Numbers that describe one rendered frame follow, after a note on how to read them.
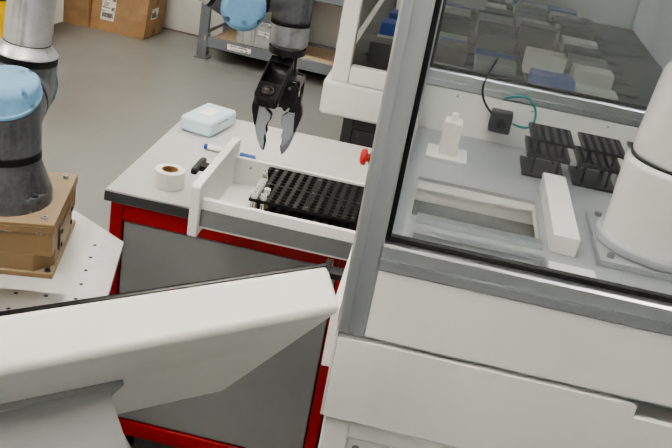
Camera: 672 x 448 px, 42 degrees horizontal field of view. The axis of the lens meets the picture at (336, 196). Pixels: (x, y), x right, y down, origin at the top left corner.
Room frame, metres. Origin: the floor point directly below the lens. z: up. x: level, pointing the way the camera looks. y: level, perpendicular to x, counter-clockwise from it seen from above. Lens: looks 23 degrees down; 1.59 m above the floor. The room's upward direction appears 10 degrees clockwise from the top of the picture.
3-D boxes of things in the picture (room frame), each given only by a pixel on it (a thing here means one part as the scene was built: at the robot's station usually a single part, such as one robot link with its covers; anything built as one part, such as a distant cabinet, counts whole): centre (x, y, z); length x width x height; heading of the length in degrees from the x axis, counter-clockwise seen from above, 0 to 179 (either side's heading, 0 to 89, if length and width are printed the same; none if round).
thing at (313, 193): (1.59, 0.05, 0.87); 0.22 x 0.18 x 0.06; 85
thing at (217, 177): (1.61, 0.24, 0.87); 0.29 x 0.02 x 0.11; 175
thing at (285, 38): (1.63, 0.15, 1.20); 0.08 x 0.08 x 0.05
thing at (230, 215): (1.59, 0.04, 0.86); 0.40 x 0.26 x 0.06; 85
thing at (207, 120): (2.23, 0.38, 0.78); 0.15 x 0.10 x 0.04; 163
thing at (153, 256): (2.02, 0.19, 0.38); 0.62 x 0.58 x 0.76; 175
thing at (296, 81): (1.64, 0.14, 1.12); 0.09 x 0.08 x 0.12; 175
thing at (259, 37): (5.65, 0.61, 0.22); 0.40 x 0.30 x 0.17; 79
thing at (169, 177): (1.81, 0.38, 0.78); 0.07 x 0.07 x 0.04
